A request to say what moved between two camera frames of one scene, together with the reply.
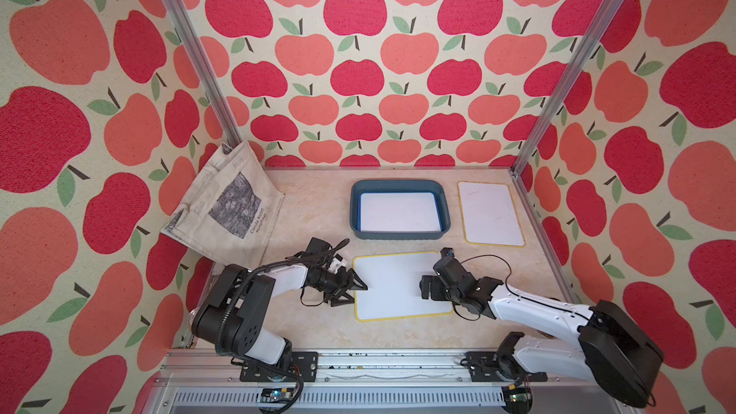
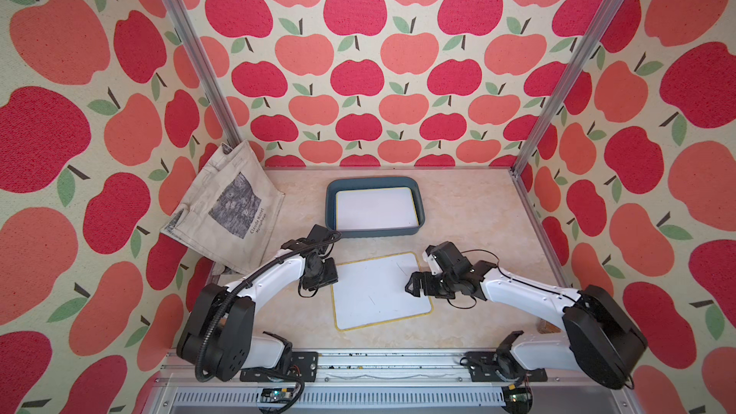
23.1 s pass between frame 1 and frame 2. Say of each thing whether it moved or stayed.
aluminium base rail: stayed
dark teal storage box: moved
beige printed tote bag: stayed
